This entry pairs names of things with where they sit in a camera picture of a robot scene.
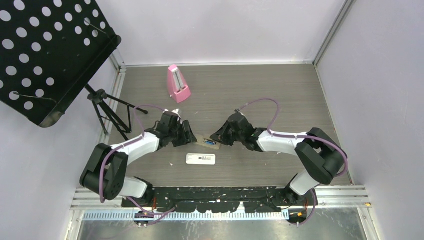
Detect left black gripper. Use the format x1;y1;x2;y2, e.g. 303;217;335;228
168;120;196;148

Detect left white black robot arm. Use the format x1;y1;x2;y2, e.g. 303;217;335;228
79;110;197;207

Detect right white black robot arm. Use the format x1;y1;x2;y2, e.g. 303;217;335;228
210;112;348;205

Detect white remote control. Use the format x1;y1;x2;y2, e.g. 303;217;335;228
185;153;216;166

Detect pink metronome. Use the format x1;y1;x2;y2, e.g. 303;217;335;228
167;64;192;104

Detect black tripod stand legs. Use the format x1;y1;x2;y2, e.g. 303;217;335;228
85;84;136;141

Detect black perforated music stand desk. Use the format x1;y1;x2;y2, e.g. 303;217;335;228
0;0;122;128

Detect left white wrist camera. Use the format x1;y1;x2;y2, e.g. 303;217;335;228
171;108;181;117

